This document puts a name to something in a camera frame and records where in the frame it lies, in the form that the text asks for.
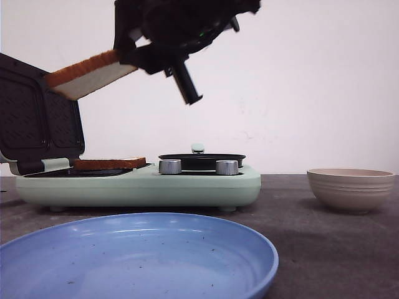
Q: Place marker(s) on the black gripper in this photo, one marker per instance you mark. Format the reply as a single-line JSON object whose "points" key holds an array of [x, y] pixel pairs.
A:
{"points": [[175, 30]]}

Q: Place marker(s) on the white bread slice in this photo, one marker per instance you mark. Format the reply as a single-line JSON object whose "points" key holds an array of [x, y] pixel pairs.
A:
{"points": [[78, 80], [106, 164]]}

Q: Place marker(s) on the breakfast maker lid with plate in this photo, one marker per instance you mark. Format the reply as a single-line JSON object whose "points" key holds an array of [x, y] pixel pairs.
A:
{"points": [[37, 125]]}

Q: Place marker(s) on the mint green breakfast maker base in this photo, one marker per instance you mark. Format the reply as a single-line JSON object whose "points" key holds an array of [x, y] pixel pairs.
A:
{"points": [[142, 187]]}

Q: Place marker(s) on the left silver control knob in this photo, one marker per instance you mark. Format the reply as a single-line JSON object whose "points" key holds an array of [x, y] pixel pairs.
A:
{"points": [[169, 166]]}

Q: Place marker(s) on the silver control knob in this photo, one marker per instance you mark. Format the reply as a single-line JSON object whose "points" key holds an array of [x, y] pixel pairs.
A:
{"points": [[169, 166], [227, 167]]}

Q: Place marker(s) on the black round frying pan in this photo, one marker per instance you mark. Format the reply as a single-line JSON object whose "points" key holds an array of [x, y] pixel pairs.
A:
{"points": [[198, 160]]}

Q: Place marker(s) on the right silver control knob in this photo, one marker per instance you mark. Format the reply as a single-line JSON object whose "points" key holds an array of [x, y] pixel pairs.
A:
{"points": [[227, 167]]}

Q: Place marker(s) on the blue round plate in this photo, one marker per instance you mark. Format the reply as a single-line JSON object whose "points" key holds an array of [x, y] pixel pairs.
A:
{"points": [[145, 255]]}

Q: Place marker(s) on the beige ribbed bowl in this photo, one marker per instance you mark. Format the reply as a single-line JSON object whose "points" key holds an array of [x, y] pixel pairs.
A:
{"points": [[358, 191]]}

